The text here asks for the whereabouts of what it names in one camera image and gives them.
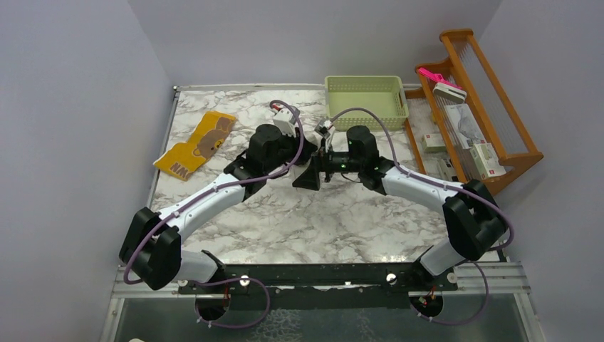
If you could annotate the yellow bear towel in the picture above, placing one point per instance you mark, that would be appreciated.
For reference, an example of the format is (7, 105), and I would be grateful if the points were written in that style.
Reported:
(184, 158)

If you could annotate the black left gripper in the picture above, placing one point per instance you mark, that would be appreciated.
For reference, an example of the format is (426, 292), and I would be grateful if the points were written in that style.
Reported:
(296, 143)

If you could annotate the white grey box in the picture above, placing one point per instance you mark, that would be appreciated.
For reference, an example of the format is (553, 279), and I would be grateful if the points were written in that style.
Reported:
(450, 92)

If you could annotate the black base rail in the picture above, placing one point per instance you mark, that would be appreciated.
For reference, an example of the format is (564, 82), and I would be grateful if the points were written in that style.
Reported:
(248, 287)

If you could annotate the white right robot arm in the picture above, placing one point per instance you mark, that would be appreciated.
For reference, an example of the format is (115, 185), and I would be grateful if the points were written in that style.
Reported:
(469, 210)

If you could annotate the small white green box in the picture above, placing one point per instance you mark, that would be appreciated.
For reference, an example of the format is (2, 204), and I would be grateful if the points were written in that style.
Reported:
(432, 143)

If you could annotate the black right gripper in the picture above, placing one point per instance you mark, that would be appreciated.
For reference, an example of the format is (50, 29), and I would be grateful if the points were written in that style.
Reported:
(310, 178)

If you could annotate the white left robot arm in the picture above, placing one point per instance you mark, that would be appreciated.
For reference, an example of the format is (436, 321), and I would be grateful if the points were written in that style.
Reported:
(152, 247)

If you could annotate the clear plastic package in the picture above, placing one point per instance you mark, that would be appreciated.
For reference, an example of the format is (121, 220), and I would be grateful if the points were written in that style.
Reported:
(464, 125)

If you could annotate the green plastic basket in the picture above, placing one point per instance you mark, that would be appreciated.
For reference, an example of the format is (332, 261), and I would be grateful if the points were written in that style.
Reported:
(382, 95)

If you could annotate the pink clip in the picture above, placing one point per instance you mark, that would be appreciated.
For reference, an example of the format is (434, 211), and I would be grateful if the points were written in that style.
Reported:
(436, 77)

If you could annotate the wooden rack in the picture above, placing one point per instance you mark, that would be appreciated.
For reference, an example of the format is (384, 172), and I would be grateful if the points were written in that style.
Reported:
(467, 66)

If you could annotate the white green box upper shelf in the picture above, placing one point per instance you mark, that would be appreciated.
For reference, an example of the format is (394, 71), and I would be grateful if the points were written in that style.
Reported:
(486, 161)

